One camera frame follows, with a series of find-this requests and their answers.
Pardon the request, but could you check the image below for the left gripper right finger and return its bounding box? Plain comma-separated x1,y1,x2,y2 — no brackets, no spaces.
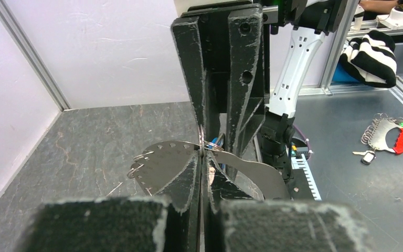
201,151,376,251

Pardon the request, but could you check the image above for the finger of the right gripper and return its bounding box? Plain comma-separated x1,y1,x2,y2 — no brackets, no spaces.
226,3,265,155
171,17,208,137

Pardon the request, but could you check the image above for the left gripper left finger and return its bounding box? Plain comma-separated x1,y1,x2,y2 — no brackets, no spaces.
19,158,202,251

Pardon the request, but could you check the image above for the key with blue tag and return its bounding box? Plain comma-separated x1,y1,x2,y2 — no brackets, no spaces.
199,132,225,157

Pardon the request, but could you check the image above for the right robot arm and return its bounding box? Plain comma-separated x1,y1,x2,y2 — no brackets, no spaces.
171,1,347,179

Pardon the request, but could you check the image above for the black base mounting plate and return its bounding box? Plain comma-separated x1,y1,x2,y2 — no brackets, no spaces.
253,139,317,202

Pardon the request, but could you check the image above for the key with grey tag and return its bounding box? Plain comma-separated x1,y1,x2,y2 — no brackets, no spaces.
352,150,376,165

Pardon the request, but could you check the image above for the black white striped cloth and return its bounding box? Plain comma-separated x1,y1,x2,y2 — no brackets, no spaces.
339,30,397,88

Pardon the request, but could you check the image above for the white slotted cable duct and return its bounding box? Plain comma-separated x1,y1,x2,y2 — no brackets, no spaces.
291,154,322,201

